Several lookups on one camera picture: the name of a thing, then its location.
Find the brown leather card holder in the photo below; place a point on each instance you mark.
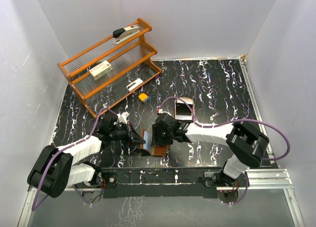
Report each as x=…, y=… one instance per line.
x=156, y=150

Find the yellow grey eraser block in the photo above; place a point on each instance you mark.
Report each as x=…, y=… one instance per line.
x=143, y=97

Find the aluminium frame rail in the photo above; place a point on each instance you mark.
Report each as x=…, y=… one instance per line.
x=265, y=178

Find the small white black device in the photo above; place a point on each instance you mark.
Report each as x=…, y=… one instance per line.
x=134, y=84

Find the white staples box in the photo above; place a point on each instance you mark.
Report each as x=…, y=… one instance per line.
x=100, y=69

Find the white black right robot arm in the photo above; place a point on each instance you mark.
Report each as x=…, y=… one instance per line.
x=247, y=143

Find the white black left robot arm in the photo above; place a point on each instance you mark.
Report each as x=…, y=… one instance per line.
x=59, y=167

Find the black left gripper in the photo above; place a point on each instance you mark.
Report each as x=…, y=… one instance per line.
x=131, y=133

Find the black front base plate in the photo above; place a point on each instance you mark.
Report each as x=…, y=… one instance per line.
x=158, y=182

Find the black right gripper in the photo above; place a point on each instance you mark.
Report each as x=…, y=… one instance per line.
x=157, y=139

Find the orange wooden shelf rack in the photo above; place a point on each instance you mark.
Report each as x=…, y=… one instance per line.
x=107, y=72

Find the cream oval card tray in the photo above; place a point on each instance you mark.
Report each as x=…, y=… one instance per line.
x=184, y=109

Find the black white stapler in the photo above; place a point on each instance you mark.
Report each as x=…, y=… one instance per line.
x=123, y=34

